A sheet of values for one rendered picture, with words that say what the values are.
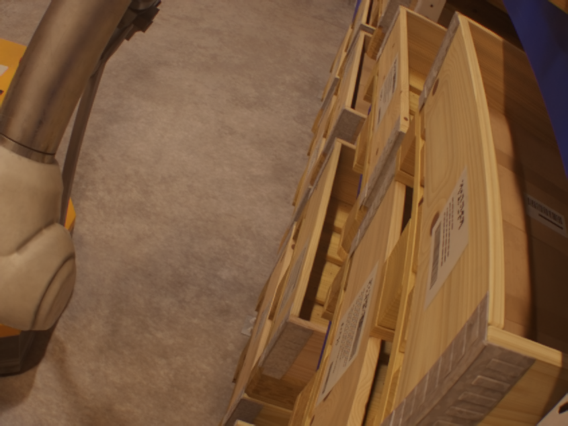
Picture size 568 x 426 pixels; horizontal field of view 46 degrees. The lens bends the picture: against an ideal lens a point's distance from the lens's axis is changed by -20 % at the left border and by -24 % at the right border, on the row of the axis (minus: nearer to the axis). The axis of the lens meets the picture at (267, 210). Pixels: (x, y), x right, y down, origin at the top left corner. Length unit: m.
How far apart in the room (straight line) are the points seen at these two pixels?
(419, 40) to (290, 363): 0.99
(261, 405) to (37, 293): 1.37
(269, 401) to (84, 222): 1.48
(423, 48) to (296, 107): 2.28
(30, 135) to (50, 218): 0.10
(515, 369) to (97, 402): 2.18
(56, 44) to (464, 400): 0.54
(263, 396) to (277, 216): 1.72
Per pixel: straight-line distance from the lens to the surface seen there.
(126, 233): 3.29
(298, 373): 1.96
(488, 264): 0.67
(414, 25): 2.22
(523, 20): 1.05
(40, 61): 0.78
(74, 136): 2.19
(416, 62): 2.28
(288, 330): 1.85
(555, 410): 0.54
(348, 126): 2.67
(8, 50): 2.64
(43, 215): 0.79
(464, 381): 0.63
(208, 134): 3.97
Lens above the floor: 2.21
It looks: 37 degrees down
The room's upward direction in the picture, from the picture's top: 24 degrees clockwise
